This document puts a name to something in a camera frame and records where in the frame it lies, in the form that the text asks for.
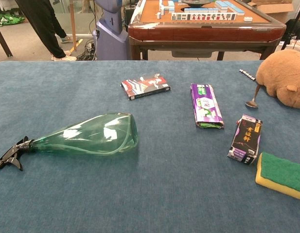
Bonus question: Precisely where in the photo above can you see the green transparent spray bottle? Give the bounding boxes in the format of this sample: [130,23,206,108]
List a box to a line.
[0,112,139,171]

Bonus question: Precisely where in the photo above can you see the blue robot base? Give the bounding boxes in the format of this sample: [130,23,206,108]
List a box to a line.
[92,0,129,61]

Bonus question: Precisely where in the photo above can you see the red black white card box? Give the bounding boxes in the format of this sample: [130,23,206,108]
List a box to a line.
[120,72,172,101]

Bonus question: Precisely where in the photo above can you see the purple toothpaste box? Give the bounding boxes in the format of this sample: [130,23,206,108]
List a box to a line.
[190,83,225,129]

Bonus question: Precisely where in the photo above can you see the blue table cloth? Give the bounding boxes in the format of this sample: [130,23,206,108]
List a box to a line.
[0,60,300,233]

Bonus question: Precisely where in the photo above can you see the black purple carton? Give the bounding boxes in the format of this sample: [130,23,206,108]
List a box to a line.
[227,114,264,166]

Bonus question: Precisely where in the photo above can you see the brown mahjong table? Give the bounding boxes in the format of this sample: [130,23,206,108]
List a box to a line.
[127,0,287,61]

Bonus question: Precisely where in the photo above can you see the metal spoon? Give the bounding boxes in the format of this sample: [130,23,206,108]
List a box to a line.
[245,83,261,108]

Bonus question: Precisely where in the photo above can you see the stacked mahjong tiles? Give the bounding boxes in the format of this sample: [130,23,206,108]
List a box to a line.
[156,0,176,19]

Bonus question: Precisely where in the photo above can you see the face-up mahjong tile row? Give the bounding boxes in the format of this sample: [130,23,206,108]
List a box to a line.
[171,12,237,21]

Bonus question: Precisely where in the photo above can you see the blue-backed mahjong tile row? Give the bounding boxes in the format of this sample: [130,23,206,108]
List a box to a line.
[214,0,245,16]
[184,7,219,13]

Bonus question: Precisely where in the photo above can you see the brown plush toy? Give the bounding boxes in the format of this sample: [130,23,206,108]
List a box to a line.
[255,49,300,109]

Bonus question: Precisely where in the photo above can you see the person in black trousers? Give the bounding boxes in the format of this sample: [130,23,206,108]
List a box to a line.
[15,0,77,62]

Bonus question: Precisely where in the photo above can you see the green yellow sponge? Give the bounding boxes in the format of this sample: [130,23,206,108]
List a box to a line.
[255,151,300,201]

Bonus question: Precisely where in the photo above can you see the cardboard box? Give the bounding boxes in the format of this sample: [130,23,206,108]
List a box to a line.
[248,0,295,24]

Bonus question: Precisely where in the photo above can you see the dark table leg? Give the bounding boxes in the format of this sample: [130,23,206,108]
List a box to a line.
[0,21,14,58]

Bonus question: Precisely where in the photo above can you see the green bag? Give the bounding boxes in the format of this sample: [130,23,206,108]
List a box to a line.
[0,13,25,27]

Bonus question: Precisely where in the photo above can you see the black bag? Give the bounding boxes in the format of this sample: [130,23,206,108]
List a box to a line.
[284,18,300,42]

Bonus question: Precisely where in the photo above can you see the black tripod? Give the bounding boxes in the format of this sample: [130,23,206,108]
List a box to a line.
[281,0,300,50]

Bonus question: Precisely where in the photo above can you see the floor cable bundle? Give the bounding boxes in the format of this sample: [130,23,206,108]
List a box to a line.
[76,40,96,61]

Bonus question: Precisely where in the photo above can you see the black white bead string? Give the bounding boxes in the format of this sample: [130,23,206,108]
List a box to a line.
[239,68,256,81]

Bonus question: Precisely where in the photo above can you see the wooden post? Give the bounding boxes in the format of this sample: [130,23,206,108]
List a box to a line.
[69,0,77,50]

